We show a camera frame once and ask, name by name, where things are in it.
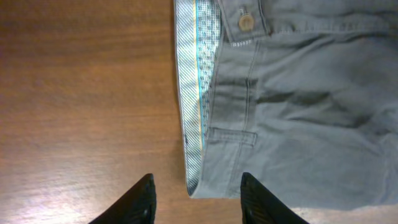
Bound grey shorts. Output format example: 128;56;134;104
174;0;397;210

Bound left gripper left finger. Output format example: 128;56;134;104
90;174;157;224

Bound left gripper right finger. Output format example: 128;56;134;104
240;172;308;224

